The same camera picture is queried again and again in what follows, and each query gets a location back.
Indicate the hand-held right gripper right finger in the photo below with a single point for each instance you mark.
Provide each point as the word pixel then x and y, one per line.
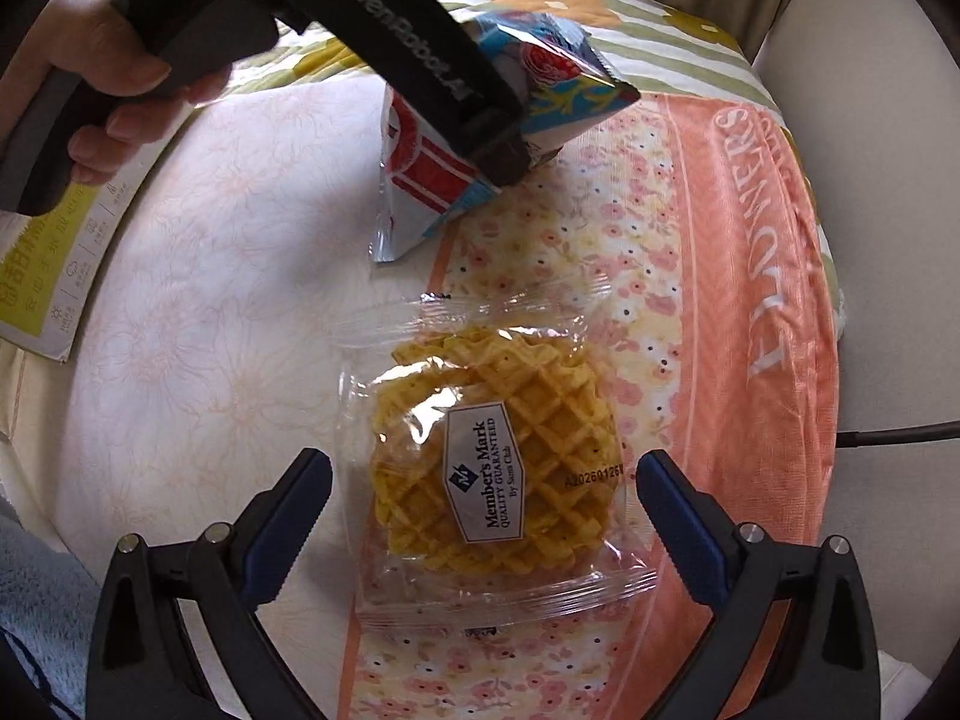
pixel 679 517

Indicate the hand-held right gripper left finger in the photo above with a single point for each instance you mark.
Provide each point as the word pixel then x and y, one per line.
pixel 281 532

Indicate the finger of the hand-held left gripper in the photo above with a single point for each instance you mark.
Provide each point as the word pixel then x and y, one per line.
pixel 499 150

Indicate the white red striped snack packet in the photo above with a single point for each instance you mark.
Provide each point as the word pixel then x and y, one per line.
pixel 420 187

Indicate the clear waffle biscuit packet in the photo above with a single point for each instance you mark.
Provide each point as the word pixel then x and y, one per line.
pixel 487 405

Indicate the yellow-green cardboard box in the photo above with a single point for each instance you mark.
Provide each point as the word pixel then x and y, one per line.
pixel 67 292

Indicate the person's left hand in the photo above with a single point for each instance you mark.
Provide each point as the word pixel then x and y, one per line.
pixel 112 67

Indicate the floral printed blanket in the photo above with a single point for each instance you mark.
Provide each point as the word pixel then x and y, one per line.
pixel 225 315

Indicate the blue fleece cloth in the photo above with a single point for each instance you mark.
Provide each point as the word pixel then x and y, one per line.
pixel 45 615

